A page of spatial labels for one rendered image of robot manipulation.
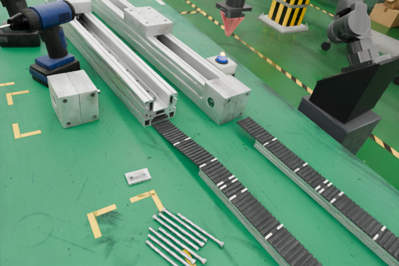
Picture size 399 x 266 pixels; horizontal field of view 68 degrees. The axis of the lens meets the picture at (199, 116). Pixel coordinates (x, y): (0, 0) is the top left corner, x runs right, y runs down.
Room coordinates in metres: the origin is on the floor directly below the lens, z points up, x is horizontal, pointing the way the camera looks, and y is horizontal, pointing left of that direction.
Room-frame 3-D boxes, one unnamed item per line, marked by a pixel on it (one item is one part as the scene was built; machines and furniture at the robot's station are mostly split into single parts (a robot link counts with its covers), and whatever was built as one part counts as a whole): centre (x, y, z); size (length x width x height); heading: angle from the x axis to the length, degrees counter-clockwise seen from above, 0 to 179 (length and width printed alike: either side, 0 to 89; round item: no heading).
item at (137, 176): (0.41, 0.11, 0.78); 0.05 x 0.03 x 0.01; 124
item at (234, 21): (0.94, -0.04, 0.98); 0.07 x 0.07 x 0.09; 45
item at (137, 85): (0.90, 0.39, 0.82); 0.80 x 0.10 x 0.09; 45
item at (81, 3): (1.07, 0.57, 0.87); 0.16 x 0.11 x 0.07; 45
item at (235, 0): (0.93, -0.04, 1.05); 0.10 x 0.07 x 0.07; 135
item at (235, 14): (0.92, -0.03, 0.98); 0.07 x 0.07 x 0.09; 45
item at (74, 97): (0.59, 0.31, 0.83); 0.11 x 0.10 x 0.10; 133
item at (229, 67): (0.92, -0.03, 0.81); 0.10 x 0.08 x 0.06; 135
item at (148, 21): (1.03, 0.25, 0.87); 0.16 x 0.11 x 0.07; 45
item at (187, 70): (1.03, 0.25, 0.82); 0.80 x 0.10 x 0.09; 45
